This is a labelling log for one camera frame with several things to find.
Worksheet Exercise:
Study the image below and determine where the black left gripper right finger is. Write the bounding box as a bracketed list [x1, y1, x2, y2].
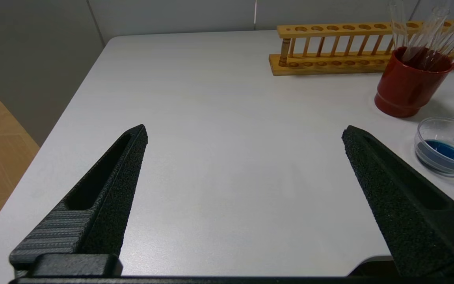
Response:
[341, 125, 454, 277]

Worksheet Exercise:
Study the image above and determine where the clear glass dish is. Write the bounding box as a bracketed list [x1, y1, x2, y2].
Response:
[414, 116, 454, 178]

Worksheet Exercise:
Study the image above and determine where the wooden test tube rack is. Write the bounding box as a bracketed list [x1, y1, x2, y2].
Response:
[268, 19, 454, 76]

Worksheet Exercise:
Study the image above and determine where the red cup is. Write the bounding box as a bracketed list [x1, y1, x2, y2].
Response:
[374, 46, 454, 118]

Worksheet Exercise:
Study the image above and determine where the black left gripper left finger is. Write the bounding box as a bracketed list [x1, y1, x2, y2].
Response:
[9, 124, 149, 269]

